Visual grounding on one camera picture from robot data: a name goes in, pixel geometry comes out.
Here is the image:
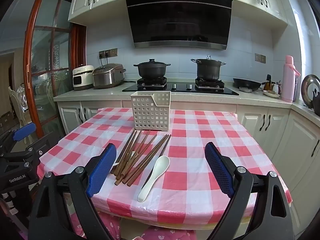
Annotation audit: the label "ornate white chair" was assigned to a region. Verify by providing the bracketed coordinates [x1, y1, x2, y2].
[9, 85, 29, 120]

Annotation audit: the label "black stock pot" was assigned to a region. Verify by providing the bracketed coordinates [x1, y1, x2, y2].
[191, 54, 227, 81]

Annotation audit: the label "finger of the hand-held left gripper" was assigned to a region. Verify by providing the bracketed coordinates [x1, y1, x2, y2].
[5, 131, 64, 167]
[0, 122, 37, 154]

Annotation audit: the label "white upper cabinet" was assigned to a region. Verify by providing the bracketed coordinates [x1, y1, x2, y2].
[68, 0, 125, 27]
[230, 0, 288, 32]

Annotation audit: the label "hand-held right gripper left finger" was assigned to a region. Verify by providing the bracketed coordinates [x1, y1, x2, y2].
[29, 143, 117, 240]

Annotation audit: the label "gold triple wall socket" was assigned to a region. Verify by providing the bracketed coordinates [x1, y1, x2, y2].
[99, 48, 118, 58]

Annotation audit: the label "speckled kitchen countertop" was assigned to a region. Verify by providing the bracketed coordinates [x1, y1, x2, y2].
[54, 81, 320, 120]

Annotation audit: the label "white perforated utensil basket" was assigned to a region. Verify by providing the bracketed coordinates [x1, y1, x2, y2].
[130, 91, 172, 132]

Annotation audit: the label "white countertop cooker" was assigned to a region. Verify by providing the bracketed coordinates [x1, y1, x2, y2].
[72, 65, 94, 91]

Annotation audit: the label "white base cabinets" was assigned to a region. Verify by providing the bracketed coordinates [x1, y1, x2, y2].
[54, 97, 320, 235]

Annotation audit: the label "black casserole pot with lid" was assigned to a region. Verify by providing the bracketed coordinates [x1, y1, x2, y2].
[133, 59, 171, 79]

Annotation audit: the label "black range hood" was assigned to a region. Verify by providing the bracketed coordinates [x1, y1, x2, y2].
[123, 0, 234, 51]

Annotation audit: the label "red white checkered tablecloth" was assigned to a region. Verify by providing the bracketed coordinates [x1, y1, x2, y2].
[40, 107, 293, 224]

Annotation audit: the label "black glass gas cooktop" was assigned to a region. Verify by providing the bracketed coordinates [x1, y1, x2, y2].
[122, 77, 240, 96]

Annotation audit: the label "wooden framed glass door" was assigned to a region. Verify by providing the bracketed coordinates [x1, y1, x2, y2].
[0, 0, 87, 140]

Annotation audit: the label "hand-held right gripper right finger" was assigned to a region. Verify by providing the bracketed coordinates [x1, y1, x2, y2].
[204, 142, 294, 240]

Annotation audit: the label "pink thermos bottle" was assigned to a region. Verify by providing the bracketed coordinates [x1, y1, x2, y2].
[282, 55, 301, 103]

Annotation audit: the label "silver rice cooker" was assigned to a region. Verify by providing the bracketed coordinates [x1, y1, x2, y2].
[92, 63, 127, 89]

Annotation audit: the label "glass pot lid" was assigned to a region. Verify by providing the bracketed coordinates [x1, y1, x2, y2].
[301, 74, 320, 109]

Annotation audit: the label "person's pink patterned pajamas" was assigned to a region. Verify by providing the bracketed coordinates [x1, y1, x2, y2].
[64, 211, 200, 240]

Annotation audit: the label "pile of wooden chopsticks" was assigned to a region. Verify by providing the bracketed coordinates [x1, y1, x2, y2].
[110, 129, 172, 187]

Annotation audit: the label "black kettle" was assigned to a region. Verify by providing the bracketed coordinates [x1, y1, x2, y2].
[312, 90, 320, 117]

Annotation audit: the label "black frying pan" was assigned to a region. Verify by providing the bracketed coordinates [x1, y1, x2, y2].
[233, 78, 265, 92]

